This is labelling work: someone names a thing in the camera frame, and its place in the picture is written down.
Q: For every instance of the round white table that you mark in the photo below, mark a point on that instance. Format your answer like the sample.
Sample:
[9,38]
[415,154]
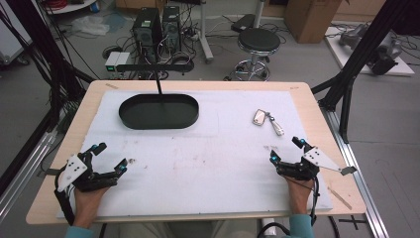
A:
[69,6]

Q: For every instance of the person's left hand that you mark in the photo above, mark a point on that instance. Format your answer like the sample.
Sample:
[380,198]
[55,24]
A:
[86,206]

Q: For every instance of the slim black computer tower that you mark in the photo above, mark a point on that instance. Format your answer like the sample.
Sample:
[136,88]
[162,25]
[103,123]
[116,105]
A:
[171,28]

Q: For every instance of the silver key fob with keys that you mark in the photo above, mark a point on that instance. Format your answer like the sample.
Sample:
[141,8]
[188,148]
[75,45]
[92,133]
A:
[261,117]

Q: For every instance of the person's right hand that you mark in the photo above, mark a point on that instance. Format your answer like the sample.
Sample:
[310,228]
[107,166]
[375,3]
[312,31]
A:
[298,196]

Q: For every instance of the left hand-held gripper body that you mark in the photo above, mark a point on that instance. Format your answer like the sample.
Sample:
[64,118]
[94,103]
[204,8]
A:
[71,170]

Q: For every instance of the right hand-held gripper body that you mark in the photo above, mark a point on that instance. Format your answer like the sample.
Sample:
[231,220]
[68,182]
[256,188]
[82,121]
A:
[317,158]

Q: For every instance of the wooden table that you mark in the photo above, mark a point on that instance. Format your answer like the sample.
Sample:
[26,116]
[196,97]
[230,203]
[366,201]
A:
[198,85]

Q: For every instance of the brown cardboard box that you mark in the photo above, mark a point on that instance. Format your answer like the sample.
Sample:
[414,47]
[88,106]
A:
[310,20]

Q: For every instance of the clear plastic sheet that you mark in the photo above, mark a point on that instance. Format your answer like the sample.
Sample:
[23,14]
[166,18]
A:
[89,25]

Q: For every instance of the thin wooden stick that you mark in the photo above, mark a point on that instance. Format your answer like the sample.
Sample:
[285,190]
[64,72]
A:
[339,198]

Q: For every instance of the aluminium rail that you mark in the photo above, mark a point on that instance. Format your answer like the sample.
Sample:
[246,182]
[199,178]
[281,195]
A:
[360,185]
[26,168]

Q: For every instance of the white power supply box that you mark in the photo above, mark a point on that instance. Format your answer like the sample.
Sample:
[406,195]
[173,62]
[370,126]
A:
[117,61]

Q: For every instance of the black round stool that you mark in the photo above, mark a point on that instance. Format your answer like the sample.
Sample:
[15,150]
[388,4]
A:
[259,39]

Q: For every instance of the black metal frame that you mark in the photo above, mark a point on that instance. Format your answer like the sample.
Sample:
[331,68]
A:
[43,43]
[363,49]

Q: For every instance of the grey device on board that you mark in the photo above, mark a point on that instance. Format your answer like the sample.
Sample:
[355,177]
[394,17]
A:
[383,53]

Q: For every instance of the black oval tray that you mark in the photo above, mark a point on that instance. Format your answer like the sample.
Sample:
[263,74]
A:
[158,112]

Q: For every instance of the white floor board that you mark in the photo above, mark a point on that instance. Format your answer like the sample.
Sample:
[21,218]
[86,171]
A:
[346,58]

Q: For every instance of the white metal stand leg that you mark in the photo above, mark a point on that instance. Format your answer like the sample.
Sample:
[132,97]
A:
[205,33]

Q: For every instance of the large black computer tower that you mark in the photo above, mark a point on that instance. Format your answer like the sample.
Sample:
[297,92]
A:
[147,33]

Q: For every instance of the white foam mat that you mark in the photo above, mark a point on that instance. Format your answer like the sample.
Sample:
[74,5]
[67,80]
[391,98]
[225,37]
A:
[214,172]

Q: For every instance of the blue tape roll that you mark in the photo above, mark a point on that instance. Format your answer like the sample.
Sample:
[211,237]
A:
[94,6]

